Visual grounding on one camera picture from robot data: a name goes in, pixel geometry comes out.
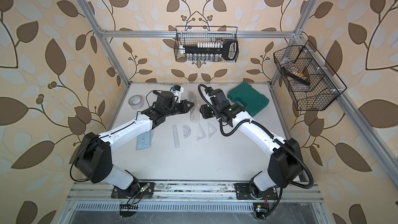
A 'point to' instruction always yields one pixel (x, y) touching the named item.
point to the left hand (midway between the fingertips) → (191, 101)
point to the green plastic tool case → (256, 101)
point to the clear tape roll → (136, 102)
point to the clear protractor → (186, 131)
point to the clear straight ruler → (175, 135)
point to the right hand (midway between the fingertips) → (203, 109)
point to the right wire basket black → (308, 85)
